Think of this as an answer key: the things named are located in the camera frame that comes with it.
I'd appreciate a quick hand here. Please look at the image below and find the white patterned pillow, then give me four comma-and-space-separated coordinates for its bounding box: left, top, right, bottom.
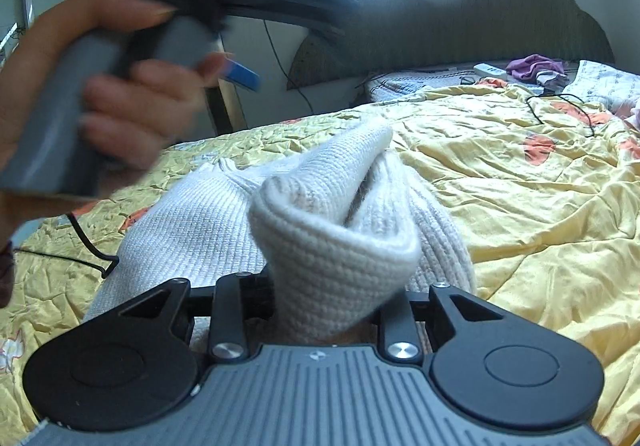
565, 59, 640, 103

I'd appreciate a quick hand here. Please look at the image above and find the gold tower air conditioner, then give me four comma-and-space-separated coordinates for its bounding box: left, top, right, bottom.
205, 85, 249, 134

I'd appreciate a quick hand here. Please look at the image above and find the purple cloth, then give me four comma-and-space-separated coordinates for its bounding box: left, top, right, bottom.
506, 54, 566, 83

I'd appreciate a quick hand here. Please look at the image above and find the white remote control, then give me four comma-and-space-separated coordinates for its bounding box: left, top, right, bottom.
472, 62, 509, 79

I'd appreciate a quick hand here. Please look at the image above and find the grey padded headboard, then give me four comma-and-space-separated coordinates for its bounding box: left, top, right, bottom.
287, 0, 616, 91

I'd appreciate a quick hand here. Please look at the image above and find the pink cloth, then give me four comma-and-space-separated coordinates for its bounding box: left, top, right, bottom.
614, 96, 640, 128

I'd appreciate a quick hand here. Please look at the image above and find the yellow carrot print blanket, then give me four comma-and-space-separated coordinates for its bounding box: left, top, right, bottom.
0, 76, 640, 446

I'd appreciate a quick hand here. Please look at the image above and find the grey striped cloth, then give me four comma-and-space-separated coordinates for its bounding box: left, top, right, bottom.
537, 70, 572, 93

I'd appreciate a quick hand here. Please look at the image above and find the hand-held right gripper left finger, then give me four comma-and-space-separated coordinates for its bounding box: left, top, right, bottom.
120, 271, 275, 363

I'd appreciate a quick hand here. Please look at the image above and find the white knit sweater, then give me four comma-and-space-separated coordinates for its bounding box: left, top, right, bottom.
82, 119, 478, 357

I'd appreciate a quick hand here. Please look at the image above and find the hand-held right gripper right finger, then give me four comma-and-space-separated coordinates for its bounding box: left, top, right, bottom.
377, 282, 506, 363

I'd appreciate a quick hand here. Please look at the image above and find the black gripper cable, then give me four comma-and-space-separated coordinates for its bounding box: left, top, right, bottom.
12, 212, 121, 279

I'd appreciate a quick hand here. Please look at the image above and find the black wall cable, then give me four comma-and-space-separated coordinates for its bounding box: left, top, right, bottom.
262, 20, 312, 113

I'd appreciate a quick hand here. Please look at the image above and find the thin black looped cable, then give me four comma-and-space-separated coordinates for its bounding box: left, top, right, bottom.
526, 93, 597, 138

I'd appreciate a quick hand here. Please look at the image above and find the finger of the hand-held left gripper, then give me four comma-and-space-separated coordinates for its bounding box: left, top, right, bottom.
220, 57, 262, 93

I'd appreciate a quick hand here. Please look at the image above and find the person's left hand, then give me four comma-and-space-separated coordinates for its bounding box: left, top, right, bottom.
0, 0, 236, 174

